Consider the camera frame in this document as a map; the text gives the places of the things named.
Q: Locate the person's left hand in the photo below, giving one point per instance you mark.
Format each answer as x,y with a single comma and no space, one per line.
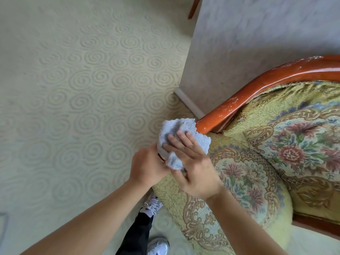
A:
144,167

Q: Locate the person's right hand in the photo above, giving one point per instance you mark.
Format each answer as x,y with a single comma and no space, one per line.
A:
198,172

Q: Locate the person's right thumb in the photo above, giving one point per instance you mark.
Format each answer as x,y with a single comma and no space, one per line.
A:
180,176

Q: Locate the person's left fingers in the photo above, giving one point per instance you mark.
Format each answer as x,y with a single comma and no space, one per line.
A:
159,161

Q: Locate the person's right middle finger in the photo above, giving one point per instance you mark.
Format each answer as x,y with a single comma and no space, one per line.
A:
179,144

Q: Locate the person's right little finger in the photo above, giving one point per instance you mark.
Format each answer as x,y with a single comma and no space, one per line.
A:
196,143

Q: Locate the light blue cleaning cloth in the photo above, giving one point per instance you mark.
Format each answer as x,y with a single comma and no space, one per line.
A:
170,127

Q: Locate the person's left forearm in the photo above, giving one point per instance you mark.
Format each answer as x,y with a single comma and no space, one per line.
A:
87,225

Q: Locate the person's right forearm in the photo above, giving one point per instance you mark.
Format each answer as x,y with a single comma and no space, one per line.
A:
244,225

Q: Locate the white grey sneaker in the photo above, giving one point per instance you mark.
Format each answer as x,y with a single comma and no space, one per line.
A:
158,246
152,205

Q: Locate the white baseboard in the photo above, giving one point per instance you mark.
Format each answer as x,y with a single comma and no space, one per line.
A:
190,103

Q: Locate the floral upholstered armchair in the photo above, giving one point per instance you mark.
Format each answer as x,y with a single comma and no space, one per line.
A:
239,183

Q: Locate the person's black trouser leg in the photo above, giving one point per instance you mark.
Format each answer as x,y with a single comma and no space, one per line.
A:
136,236

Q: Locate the floral armchair cushion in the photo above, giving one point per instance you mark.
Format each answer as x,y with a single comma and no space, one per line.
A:
300,146

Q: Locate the brown wooden furniture leg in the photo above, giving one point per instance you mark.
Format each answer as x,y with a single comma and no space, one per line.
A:
193,7

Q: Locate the orange wooden armchair frame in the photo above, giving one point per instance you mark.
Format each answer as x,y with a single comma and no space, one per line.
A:
265,79

